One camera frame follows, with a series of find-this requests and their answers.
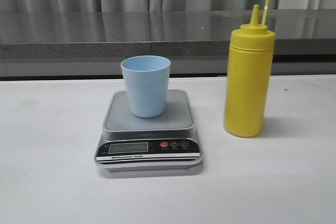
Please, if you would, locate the light blue plastic cup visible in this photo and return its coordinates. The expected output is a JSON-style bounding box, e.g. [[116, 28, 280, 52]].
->
[[121, 56, 171, 118]]

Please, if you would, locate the yellow squeeze bottle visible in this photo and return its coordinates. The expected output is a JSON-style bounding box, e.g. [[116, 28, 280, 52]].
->
[[224, 0, 275, 137]]

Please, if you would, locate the silver electronic kitchen scale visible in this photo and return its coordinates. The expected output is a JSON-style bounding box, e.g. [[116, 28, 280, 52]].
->
[[94, 89, 203, 172]]

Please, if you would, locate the grey stone counter ledge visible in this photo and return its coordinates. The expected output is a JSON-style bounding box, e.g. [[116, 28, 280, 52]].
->
[[1, 9, 335, 62]]

